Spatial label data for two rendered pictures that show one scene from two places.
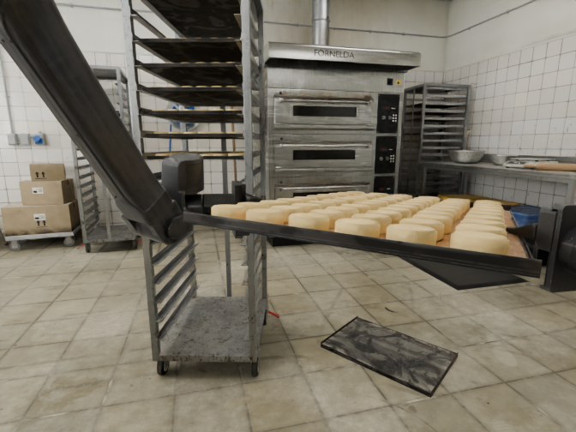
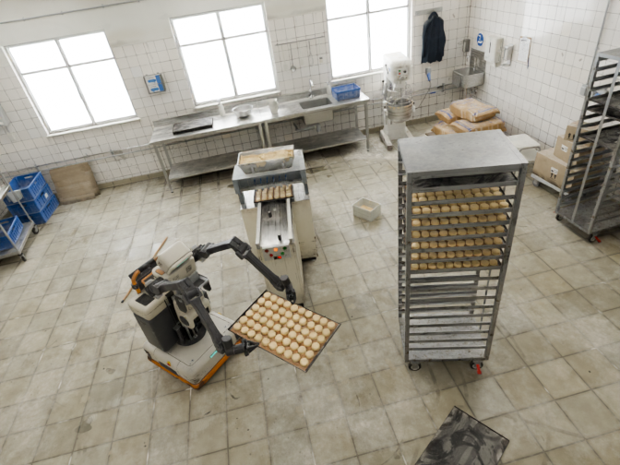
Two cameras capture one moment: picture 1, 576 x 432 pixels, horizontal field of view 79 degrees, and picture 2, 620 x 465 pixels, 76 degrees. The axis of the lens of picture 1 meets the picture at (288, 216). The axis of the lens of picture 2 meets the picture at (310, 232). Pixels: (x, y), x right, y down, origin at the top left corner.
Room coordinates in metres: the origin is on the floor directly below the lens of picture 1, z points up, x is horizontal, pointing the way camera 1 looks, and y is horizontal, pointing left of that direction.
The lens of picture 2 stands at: (1.11, -1.88, 2.91)
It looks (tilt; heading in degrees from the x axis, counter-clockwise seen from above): 35 degrees down; 98
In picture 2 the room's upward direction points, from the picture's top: 9 degrees counter-clockwise
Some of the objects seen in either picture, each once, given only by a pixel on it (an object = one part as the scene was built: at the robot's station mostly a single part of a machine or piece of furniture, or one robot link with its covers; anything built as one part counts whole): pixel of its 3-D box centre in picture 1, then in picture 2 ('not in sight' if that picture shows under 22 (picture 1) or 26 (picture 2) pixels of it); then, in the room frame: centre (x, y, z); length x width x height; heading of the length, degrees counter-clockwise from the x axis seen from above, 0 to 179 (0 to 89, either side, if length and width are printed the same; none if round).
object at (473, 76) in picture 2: not in sight; (470, 71); (3.19, 5.10, 0.93); 0.99 x 0.38 x 1.09; 104
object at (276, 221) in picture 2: not in sight; (281, 255); (0.37, 1.23, 0.45); 0.70 x 0.34 x 0.90; 97
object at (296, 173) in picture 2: not in sight; (271, 182); (0.31, 1.73, 1.01); 0.72 x 0.33 x 0.34; 7
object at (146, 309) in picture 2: not in sight; (172, 304); (-0.48, 0.47, 0.59); 0.55 x 0.34 x 0.83; 59
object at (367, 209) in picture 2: not in sight; (366, 209); (1.28, 2.51, 0.08); 0.30 x 0.22 x 0.16; 138
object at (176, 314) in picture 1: (182, 305); (436, 309); (1.76, 0.58, 0.24); 0.64 x 0.03 x 0.03; 179
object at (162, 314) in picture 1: (181, 290); (436, 302); (1.76, 0.58, 0.33); 0.64 x 0.03 x 0.03; 179
